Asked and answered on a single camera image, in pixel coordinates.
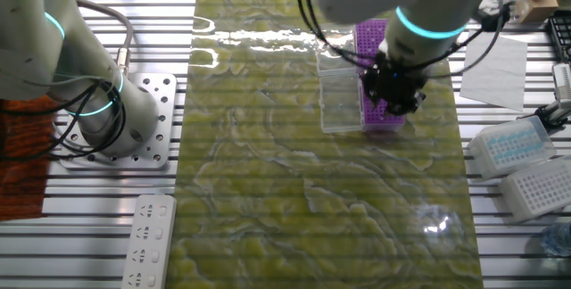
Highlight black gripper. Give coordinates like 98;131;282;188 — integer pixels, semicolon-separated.
361;54;427;118

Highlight blue pipette tip box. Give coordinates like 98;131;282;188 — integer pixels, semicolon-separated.
466;114;558;181

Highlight white pipette tip box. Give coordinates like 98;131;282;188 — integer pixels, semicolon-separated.
498;157;571;224

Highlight white paper sheet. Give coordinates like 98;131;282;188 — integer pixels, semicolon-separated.
459;32;530;112

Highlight green marble pattern mat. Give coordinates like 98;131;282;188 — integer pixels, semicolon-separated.
164;0;485;289

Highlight small brown box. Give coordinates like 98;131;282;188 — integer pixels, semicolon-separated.
517;0;561;25

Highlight black keyboard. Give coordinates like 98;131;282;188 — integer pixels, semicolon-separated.
547;11;571;63

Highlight blue cap water bottle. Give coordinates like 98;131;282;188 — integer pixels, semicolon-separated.
541;221;571;258

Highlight white power strip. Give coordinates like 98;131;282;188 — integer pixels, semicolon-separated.
120;194;178;289

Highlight reddish brown wooden board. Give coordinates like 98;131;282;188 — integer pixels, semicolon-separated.
0;96;59;223

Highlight black camera clamp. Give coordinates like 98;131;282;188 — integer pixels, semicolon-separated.
533;99;571;130

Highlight small grey camera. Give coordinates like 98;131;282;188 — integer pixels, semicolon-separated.
551;62;571;103

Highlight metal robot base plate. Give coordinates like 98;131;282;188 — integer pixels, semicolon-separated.
57;72;178;172

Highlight black base cable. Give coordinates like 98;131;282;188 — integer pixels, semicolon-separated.
0;68;128;161

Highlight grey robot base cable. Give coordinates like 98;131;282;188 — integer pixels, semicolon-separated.
73;0;135;78

